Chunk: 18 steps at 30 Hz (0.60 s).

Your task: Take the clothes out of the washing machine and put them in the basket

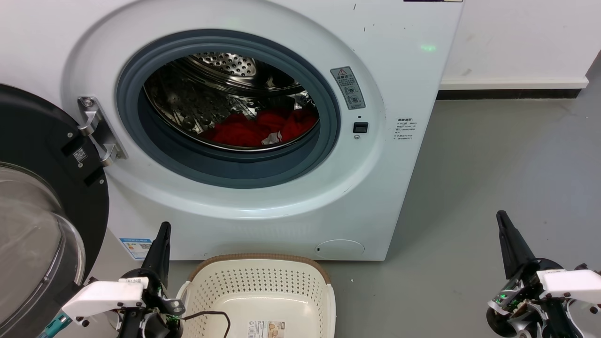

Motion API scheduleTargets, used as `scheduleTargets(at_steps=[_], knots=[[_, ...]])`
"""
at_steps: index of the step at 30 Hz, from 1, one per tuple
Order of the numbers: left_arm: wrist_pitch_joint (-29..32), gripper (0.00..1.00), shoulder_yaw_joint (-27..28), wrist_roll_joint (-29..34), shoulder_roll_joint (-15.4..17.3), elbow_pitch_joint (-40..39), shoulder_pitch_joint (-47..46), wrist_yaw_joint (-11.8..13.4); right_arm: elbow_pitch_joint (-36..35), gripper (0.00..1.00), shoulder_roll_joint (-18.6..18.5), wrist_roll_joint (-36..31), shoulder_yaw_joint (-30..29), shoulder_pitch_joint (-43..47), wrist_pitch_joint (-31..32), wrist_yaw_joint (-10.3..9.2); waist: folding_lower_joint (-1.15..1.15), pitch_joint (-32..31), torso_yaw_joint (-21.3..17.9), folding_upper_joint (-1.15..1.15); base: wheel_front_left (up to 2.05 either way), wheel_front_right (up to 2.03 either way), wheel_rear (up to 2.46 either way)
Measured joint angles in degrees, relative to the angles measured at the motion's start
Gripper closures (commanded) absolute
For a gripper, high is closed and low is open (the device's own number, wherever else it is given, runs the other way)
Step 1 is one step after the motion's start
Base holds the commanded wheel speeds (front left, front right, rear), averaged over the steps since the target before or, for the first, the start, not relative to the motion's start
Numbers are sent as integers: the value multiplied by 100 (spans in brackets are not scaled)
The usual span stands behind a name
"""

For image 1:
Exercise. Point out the white front-load washing machine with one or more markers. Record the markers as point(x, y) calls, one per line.
point(375, 188)

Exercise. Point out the printed product label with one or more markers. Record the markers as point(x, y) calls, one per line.
point(266, 329)

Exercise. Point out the grey warning label sticker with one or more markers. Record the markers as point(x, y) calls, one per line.
point(348, 88)

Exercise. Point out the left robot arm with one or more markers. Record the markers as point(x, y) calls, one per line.
point(150, 328)

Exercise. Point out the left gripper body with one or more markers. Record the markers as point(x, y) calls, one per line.
point(155, 295)

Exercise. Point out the stainless steel washing machine drum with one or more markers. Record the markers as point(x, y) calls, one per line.
point(197, 103)

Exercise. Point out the white wall skirting board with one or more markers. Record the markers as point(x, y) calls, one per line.
point(512, 83)

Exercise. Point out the red and white garment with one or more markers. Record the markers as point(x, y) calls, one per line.
point(244, 129)

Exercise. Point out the silver metal door hinge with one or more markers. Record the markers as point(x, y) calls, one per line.
point(101, 131)

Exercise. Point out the grey rubber door gasket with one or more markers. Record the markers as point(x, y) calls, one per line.
point(235, 171)

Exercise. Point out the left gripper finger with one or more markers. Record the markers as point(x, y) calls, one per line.
point(158, 258)

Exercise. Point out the small white text sticker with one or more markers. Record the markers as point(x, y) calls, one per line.
point(404, 129)

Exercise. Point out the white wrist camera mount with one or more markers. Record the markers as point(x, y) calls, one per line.
point(103, 296)
point(573, 282)

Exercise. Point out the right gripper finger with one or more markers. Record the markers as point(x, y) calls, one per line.
point(514, 249)

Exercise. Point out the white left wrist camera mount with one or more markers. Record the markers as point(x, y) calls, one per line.
point(103, 296)

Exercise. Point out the blue energy label sticker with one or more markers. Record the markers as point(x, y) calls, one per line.
point(136, 249)

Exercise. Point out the black round washer door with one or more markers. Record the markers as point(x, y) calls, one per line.
point(42, 141)

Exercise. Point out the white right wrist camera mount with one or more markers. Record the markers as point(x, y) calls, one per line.
point(573, 282)

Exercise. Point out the black skirting strip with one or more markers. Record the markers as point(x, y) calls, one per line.
point(507, 94)

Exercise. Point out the round white filter cover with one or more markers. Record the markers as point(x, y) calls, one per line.
point(340, 248)

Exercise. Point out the black door latch socket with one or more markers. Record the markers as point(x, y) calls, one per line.
point(360, 127)

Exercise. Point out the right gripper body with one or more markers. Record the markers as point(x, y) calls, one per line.
point(519, 293)

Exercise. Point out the cream perforated laundry basket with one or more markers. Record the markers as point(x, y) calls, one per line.
point(263, 291)

